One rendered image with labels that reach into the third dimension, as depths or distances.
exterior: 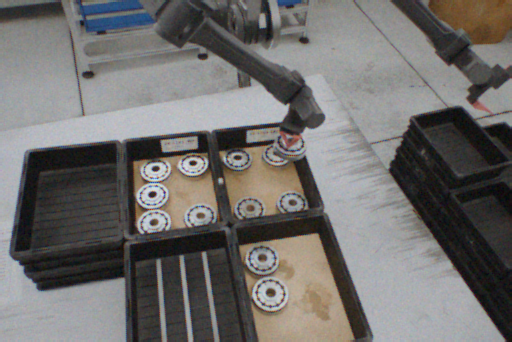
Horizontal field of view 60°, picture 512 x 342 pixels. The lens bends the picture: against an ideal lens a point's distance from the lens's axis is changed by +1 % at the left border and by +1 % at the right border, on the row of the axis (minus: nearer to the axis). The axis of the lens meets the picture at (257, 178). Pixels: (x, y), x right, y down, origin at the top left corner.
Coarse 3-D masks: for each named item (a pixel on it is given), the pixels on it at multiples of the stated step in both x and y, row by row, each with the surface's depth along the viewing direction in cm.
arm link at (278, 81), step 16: (192, 0) 83; (208, 0) 88; (208, 16) 87; (160, 32) 86; (192, 32) 88; (208, 32) 89; (224, 32) 94; (208, 48) 93; (224, 48) 94; (240, 48) 97; (240, 64) 100; (256, 64) 102; (272, 64) 108; (256, 80) 106; (272, 80) 108; (288, 80) 110; (288, 96) 115
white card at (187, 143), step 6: (180, 138) 151; (186, 138) 151; (192, 138) 152; (162, 144) 151; (168, 144) 152; (174, 144) 152; (180, 144) 153; (186, 144) 154; (192, 144) 154; (162, 150) 153; (168, 150) 154; (174, 150) 155; (180, 150) 155
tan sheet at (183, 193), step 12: (180, 156) 157; (204, 156) 158; (180, 180) 150; (204, 180) 151; (180, 192) 147; (192, 192) 147; (204, 192) 148; (180, 204) 144; (192, 204) 144; (216, 204) 145; (180, 216) 141
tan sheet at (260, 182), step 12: (252, 156) 159; (252, 168) 156; (264, 168) 156; (288, 168) 156; (228, 180) 151; (240, 180) 152; (252, 180) 152; (264, 180) 152; (276, 180) 153; (288, 180) 153; (228, 192) 148; (240, 192) 149; (252, 192) 149; (264, 192) 149; (276, 192) 149; (300, 192) 150
